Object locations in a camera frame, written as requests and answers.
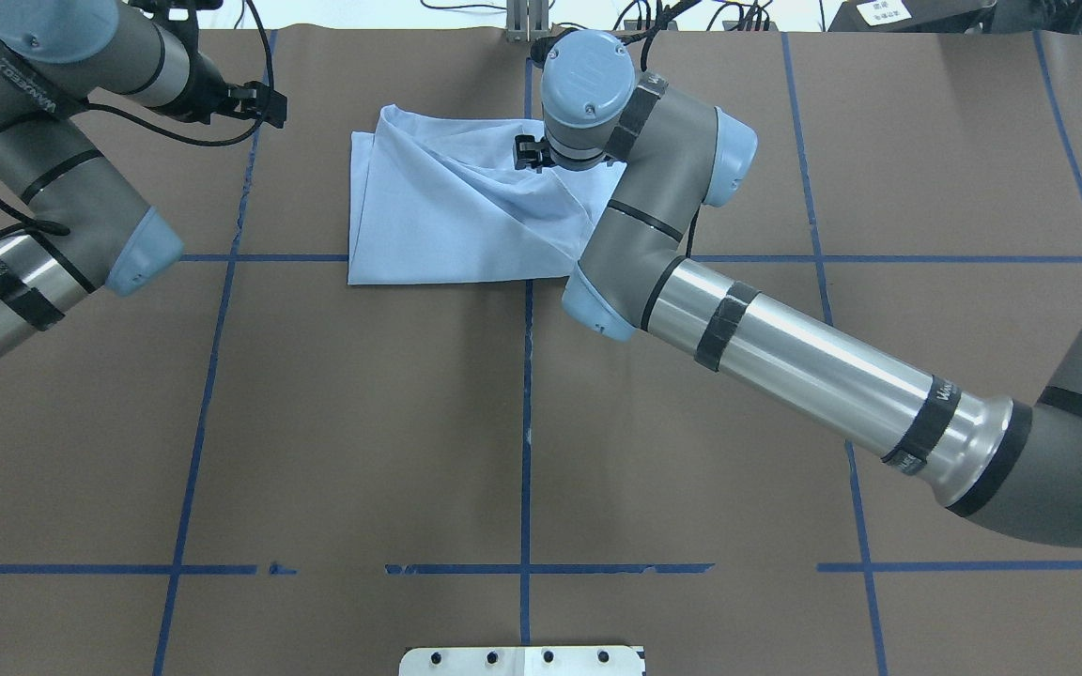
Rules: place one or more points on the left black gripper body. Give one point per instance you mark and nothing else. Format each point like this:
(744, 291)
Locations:
(206, 92)

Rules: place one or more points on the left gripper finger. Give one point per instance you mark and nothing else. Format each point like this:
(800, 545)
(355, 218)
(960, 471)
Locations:
(270, 106)

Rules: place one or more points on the light blue t-shirt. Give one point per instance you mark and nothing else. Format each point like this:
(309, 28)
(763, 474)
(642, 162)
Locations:
(439, 201)

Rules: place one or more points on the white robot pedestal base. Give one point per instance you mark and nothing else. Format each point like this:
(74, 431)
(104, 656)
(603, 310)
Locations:
(525, 660)

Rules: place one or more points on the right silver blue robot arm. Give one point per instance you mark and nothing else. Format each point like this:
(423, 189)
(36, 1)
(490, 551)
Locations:
(1009, 467)

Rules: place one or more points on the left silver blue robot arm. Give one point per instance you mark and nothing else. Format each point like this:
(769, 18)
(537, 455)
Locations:
(77, 224)

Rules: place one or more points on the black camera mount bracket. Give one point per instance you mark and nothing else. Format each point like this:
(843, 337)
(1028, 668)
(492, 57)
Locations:
(527, 20)

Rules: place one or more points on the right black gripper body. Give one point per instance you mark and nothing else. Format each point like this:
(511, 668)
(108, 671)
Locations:
(529, 150)

